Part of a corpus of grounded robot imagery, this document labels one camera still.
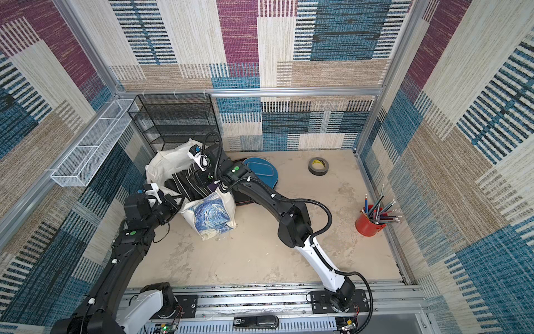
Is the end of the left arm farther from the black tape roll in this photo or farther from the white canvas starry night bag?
the black tape roll

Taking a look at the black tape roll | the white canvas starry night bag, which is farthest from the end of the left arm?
the black tape roll

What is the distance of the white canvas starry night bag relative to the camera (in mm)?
762

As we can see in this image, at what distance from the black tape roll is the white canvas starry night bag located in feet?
1.59

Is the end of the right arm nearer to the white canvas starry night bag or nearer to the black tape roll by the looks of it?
the white canvas starry night bag

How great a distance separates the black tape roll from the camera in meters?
1.14
